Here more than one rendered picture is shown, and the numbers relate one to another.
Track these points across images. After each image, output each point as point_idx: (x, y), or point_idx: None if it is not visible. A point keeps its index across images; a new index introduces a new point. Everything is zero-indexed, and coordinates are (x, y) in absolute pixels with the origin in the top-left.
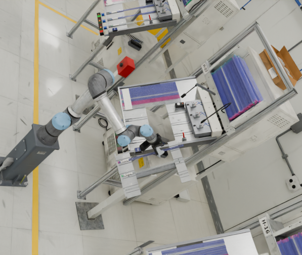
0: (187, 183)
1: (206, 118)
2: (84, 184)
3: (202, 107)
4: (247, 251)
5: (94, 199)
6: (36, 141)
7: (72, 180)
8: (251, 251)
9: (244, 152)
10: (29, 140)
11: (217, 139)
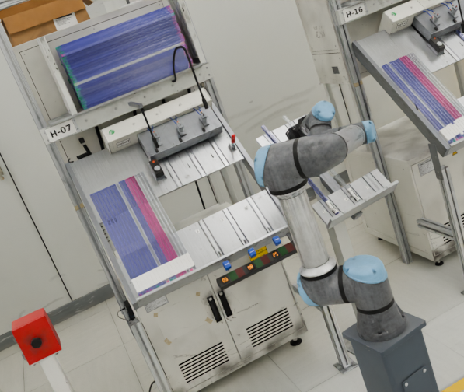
0: None
1: (202, 96)
2: (318, 373)
3: (156, 127)
4: (384, 41)
5: (333, 349)
6: (415, 326)
7: (331, 389)
8: (380, 37)
9: None
10: (407, 362)
11: (215, 100)
